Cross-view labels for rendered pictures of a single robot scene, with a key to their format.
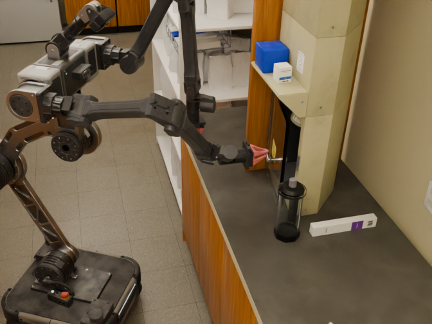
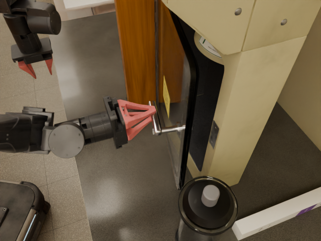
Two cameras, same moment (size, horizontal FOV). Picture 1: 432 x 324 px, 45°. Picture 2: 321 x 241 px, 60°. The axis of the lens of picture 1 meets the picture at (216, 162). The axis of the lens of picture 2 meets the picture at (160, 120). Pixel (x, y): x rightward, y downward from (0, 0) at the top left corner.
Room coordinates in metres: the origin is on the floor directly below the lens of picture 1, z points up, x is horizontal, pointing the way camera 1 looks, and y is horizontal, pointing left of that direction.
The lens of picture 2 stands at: (1.39, -0.18, 1.65)
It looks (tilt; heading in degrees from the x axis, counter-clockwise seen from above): 51 degrees down; 355
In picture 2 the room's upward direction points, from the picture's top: straight up
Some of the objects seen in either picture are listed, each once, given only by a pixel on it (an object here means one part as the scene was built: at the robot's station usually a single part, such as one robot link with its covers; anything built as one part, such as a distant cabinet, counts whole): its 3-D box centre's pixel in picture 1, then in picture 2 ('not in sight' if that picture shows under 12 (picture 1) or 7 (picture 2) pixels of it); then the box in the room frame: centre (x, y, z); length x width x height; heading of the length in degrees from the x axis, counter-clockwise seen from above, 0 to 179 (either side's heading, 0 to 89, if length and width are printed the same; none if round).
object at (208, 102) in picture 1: (201, 98); (29, 7); (2.05, 0.07, 1.31); 0.11 x 0.09 x 0.12; 76
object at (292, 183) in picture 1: (292, 186); (208, 200); (1.59, -0.29, 1.18); 0.09 x 0.09 x 0.07
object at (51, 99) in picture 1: (54, 105); not in sight; (1.67, 0.58, 1.45); 0.09 x 0.08 x 0.12; 166
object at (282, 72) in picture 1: (282, 72); not in sight; (1.80, -0.24, 1.54); 0.05 x 0.05 x 0.06; 21
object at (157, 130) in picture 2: (271, 155); (162, 117); (1.77, -0.22, 1.20); 0.10 x 0.05 x 0.03; 5
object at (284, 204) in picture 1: (289, 211); (201, 223); (1.59, -0.29, 1.06); 0.11 x 0.11 x 0.21
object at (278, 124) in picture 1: (276, 147); (169, 94); (1.84, -0.25, 1.19); 0.30 x 0.01 x 0.40; 5
